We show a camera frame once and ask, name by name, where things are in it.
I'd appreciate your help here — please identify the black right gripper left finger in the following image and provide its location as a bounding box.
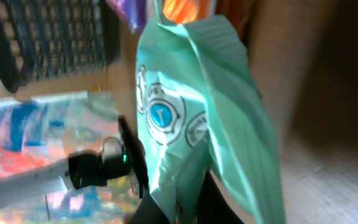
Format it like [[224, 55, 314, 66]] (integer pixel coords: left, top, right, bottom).
[[126, 190, 170, 224]]

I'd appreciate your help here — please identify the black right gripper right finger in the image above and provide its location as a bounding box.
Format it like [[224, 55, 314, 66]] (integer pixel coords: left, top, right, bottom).
[[197, 171, 244, 224]]

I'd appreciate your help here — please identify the mint green snack packet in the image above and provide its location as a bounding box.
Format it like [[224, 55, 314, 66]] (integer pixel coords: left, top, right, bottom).
[[136, 1, 285, 223]]

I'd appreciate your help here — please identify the orange brown snack bar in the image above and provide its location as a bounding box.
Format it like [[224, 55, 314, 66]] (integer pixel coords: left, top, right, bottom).
[[216, 0, 257, 40]]

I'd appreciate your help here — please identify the small orange tissue pack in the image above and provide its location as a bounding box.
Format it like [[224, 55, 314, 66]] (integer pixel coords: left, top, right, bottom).
[[163, 0, 217, 24]]

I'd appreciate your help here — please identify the purple red snack bag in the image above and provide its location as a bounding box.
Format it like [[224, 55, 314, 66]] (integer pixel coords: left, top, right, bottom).
[[106, 0, 154, 33]]

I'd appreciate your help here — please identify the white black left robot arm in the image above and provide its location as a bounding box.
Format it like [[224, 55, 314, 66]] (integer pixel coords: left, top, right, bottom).
[[0, 115, 149, 209]]

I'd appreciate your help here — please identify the grey plastic mesh basket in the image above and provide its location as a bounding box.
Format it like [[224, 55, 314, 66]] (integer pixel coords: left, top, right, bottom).
[[0, 0, 119, 93]]

